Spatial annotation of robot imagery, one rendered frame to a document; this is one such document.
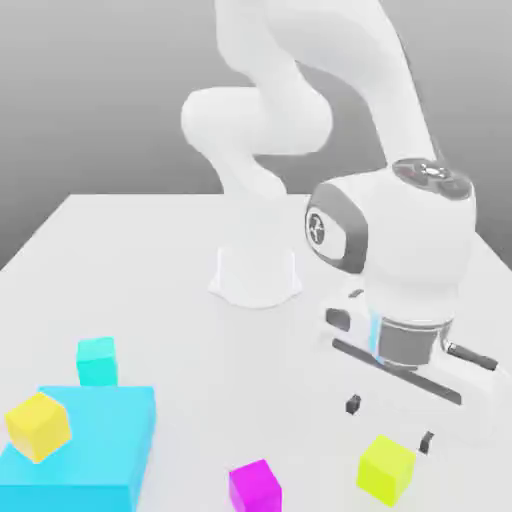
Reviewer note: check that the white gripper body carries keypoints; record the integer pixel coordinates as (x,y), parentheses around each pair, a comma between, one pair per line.
(448,412)

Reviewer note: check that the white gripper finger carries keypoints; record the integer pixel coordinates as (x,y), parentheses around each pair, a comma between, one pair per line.
(426,441)
(352,404)

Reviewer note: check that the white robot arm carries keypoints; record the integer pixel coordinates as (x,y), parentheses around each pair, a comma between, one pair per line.
(416,240)

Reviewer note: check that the small lime cube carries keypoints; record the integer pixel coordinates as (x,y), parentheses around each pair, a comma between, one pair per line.
(384,470)

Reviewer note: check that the small magenta cube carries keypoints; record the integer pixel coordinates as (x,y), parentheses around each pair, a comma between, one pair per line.
(256,486)

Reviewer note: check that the small teal cube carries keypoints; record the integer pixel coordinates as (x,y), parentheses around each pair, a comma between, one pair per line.
(96,362)

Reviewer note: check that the small yellow cube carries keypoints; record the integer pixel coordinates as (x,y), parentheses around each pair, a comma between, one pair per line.
(38,427)

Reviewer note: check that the large cyan box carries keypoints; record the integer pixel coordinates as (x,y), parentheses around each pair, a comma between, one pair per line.
(100,448)

